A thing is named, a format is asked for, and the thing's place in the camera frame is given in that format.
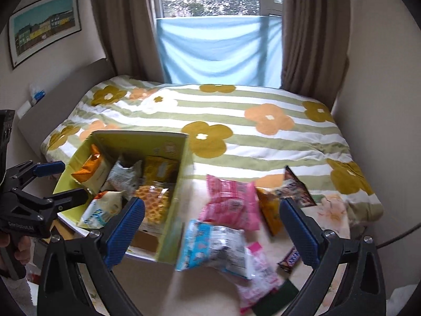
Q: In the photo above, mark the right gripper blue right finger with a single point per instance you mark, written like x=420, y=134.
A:
x=303, y=231

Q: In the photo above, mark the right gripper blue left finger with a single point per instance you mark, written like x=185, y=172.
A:
x=120, y=230

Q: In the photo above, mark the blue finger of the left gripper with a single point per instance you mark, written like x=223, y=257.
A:
x=47, y=169
x=69, y=199

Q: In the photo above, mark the orange white snack bag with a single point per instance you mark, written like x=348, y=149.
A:
x=93, y=173

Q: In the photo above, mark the clear waffle packet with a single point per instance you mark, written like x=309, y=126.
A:
x=157, y=200

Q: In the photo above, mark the yellow snack packet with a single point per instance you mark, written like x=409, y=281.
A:
x=159, y=169

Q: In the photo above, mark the cream blue snack bag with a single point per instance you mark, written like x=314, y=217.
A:
x=101, y=209

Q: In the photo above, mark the small chocolate bar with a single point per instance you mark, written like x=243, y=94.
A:
x=290, y=260

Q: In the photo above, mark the grey bed headboard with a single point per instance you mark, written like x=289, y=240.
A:
x=56, y=106

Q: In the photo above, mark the green cardboard box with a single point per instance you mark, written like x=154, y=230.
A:
x=135, y=146

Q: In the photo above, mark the dark brown snack bag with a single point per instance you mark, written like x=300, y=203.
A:
x=294, y=188

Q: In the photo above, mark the pink white snack packet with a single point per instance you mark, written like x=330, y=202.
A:
x=264, y=279

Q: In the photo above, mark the dark green packet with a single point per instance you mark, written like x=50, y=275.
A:
x=276, y=300

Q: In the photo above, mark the tissue pack on headboard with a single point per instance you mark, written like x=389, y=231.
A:
x=36, y=93

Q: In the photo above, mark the pink snack bag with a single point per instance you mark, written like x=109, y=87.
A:
x=232, y=203

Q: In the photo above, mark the light blue snack bag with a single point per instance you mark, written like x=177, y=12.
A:
x=216, y=246

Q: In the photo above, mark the floral striped bed quilt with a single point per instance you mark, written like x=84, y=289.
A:
x=236, y=132

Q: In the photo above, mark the framed houses picture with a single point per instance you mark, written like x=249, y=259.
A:
x=39, y=25

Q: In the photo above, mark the right brown curtain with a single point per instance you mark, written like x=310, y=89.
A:
x=316, y=35

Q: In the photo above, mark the brown curtain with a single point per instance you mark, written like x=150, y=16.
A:
x=316, y=35
x=127, y=31

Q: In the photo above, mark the left brown curtain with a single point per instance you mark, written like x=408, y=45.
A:
x=127, y=31

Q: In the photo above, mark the light blue window cloth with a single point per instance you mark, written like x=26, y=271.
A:
x=238, y=50

